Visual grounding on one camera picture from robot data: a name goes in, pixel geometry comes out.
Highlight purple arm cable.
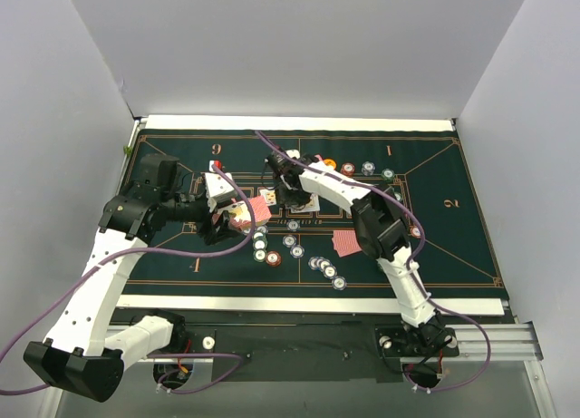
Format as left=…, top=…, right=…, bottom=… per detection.
left=0, top=163, right=255, bottom=396
left=254, top=130, right=493, bottom=394

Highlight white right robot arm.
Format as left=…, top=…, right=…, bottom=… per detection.
left=266, top=151, right=456, bottom=354

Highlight blue chip stack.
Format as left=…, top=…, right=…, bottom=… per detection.
left=362, top=161, right=376, bottom=176

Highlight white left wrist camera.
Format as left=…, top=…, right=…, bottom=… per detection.
left=203, top=160, right=237, bottom=211

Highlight green poker table mat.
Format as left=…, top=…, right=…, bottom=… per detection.
left=124, top=129, right=508, bottom=299

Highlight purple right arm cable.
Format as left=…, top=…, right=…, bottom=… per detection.
left=254, top=130, right=493, bottom=394

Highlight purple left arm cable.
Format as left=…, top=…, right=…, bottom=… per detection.
left=0, top=163, right=255, bottom=396

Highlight red playing card deck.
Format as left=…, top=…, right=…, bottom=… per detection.
left=225, top=196, right=272, bottom=231

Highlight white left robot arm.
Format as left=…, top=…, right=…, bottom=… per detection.
left=24, top=154, right=247, bottom=403

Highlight green poker chip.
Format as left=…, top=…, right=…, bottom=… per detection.
left=381, top=169, right=395, bottom=183
left=252, top=231, right=266, bottom=240
left=253, top=238, right=267, bottom=251
left=253, top=249, right=267, bottom=262

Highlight face-up diamonds playing card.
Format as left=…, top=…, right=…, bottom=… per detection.
left=290, top=194, right=320, bottom=214
left=259, top=189, right=277, bottom=207

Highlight orange big blind button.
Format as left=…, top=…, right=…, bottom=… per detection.
left=324, top=159, right=336, bottom=170

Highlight red poker chip stack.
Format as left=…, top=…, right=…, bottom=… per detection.
left=266, top=251, right=282, bottom=267

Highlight aluminium mounting rail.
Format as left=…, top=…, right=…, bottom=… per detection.
left=53, top=322, right=544, bottom=364

